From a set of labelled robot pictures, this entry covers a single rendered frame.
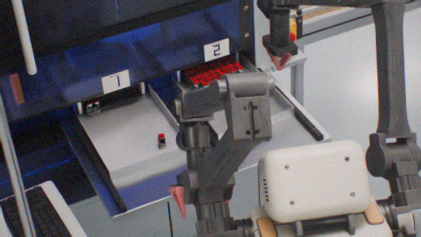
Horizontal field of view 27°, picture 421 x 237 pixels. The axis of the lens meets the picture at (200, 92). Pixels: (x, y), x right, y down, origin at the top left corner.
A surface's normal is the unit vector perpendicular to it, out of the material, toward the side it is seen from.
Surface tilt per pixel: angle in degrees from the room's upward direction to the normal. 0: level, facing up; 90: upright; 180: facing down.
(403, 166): 42
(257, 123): 54
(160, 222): 90
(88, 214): 90
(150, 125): 0
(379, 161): 73
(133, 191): 0
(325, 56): 0
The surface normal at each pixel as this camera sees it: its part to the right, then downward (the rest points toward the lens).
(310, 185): 0.06, -0.11
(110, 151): -0.07, -0.80
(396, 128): 0.41, -0.04
